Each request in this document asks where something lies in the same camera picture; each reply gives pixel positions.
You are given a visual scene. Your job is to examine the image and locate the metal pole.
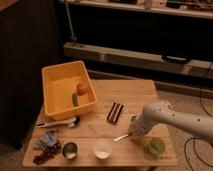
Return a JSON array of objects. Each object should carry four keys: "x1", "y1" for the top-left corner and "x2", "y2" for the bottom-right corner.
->
[{"x1": 64, "y1": 0, "x2": 77, "y2": 46}]

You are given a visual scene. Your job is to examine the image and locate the white dish brush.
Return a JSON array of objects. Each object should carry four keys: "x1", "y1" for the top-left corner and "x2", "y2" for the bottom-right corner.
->
[{"x1": 37, "y1": 116, "x2": 80, "y2": 128}]

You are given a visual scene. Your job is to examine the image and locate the low wooden shelf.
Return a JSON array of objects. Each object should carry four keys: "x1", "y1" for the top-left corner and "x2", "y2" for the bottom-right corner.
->
[{"x1": 63, "y1": 42, "x2": 210, "y2": 77}]

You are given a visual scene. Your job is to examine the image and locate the green plastic cup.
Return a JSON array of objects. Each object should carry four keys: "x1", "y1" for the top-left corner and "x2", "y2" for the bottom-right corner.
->
[{"x1": 147, "y1": 138, "x2": 165, "y2": 157}]

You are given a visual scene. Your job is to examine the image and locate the small metal cup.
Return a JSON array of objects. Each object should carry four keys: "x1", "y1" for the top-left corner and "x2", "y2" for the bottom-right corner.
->
[{"x1": 62, "y1": 142, "x2": 78, "y2": 159}]

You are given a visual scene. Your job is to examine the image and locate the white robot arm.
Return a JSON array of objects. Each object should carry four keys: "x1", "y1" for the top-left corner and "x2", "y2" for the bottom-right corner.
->
[{"x1": 128, "y1": 100, "x2": 213, "y2": 144}]

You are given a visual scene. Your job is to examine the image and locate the green pepper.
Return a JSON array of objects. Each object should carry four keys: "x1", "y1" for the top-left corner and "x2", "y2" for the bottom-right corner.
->
[{"x1": 72, "y1": 93, "x2": 79, "y2": 107}]

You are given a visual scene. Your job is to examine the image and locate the crumpled blue-grey cloth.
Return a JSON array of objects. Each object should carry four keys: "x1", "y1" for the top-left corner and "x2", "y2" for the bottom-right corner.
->
[{"x1": 34, "y1": 130, "x2": 57, "y2": 150}]

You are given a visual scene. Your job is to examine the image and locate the white bowl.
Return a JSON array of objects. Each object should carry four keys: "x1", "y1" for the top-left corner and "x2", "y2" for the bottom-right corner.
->
[{"x1": 93, "y1": 139, "x2": 112, "y2": 159}]

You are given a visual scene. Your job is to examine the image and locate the orange fruit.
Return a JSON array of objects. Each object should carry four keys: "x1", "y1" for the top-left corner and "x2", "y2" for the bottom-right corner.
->
[{"x1": 77, "y1": 83, "x2": 88, "y2": 95}]

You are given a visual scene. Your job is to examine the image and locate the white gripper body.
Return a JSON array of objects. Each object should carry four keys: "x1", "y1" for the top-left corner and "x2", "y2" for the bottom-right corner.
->
[{"x1": 128, "y1": 116, "x2": 148, "y2": 140}]

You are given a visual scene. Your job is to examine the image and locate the bunch of dark grapes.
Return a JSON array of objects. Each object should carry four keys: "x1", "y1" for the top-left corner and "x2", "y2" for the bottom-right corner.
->
[{"x1": 33, "y1": 142, "x2": 62, "y2": 165}]

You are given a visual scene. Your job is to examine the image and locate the black handle on shelf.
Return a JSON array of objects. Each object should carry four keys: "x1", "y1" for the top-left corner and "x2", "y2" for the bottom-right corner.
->
[{"x1": 162, "y1": 55, "x2": 191, "y2": 65}]

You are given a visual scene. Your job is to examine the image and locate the black cables on floor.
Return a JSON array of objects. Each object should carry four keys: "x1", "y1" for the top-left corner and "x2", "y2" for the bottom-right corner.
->
[{"x1": 183, "y1": 63, "x2": 213, "y2": 171}]

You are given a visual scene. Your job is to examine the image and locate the brown striped chocolate bar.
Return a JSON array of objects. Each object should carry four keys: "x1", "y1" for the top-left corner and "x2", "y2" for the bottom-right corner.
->
[{"x1": 107, "y1": 102, "x2": 124, "y2": 124}]

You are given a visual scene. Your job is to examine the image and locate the yellow plastic bin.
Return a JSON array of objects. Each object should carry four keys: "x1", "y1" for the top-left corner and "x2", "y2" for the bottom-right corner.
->
[{"x1": 42, "y1": 61, "x2": 97, "y2": 120}]

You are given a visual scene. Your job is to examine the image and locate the wooden table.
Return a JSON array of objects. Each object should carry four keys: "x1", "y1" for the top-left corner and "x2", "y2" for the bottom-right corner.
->
[{"x1": 22, "y1": 78, "x2": 179, "y2": 168}]

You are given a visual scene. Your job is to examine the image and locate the silver metal fork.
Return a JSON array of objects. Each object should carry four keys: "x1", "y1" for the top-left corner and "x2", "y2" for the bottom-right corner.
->
[{"x1": 113, "y1": 134, "x2": 129, "y2": 142}]

